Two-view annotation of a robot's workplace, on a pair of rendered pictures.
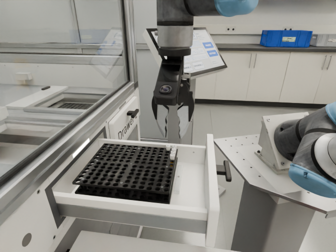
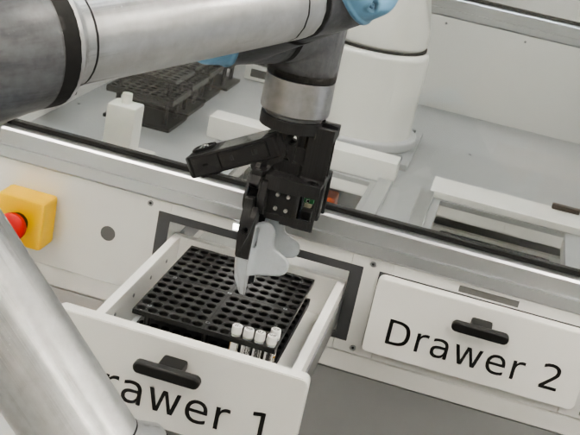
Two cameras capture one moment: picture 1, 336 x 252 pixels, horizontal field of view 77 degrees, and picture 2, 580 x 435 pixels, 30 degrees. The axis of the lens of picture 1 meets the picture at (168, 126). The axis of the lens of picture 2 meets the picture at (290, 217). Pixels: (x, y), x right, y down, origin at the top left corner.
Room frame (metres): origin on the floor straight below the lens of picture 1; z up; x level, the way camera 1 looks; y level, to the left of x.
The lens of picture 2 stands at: (0.52, -1.14, 1.49)
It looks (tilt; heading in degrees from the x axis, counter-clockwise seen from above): 21 degrees down; 91
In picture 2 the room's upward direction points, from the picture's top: 12 degrees clockwise
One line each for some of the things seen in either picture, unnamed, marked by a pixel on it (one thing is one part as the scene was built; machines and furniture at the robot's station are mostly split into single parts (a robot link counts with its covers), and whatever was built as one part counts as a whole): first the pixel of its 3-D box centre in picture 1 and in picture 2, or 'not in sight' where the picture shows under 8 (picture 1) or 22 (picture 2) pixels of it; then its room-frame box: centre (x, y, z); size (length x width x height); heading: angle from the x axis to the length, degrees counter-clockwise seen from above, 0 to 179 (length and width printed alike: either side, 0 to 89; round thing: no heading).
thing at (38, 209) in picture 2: not in sight; (24, 217); (0.14, 0.24, 0.88); 0.07 x 0.05 x 0.07; 172
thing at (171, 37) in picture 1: (173, 37); (298, 95); (0.49, -0.01, 1.20); 0.08 x 0.08 x 0.05
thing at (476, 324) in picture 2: (132, 113); (481, 328); (0.77, 0.14, 0.91); 0.07 x 0.04 x 0.01; 172
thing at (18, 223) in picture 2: not in sight; (13, 225); (0.13, 0.21, 0.88); 0.04 x 0.03 x 0.04; 172
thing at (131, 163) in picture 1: (132, 173); (225, 315); (0.45, 0.09, 0.87); 0.22 x 0.18 x 0.06; 82
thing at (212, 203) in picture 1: (209, 179); (173, 383); (0.42, -0.10, 0.87); 0.29 x 0.02 x 0.11; 172
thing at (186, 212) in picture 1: (129, 174); (226, 316); (0.45, 0.10, 0.86); 0.40 x 0.26 x 0.06; 82
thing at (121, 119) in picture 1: (126, 120); (475, 341); (0.78, 0.17, 0.87); 0.29 x 0.02 x 0.11; 172
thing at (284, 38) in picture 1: (284, 38); not in sight; (3.49, -1.77, 1.01); 0.61 x 0.41 x 0.22; 82
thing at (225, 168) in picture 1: (222, 170); (170, 368); (0.42, -0.13, 0.91); 0.07 x 0.04 x 0.01; 172
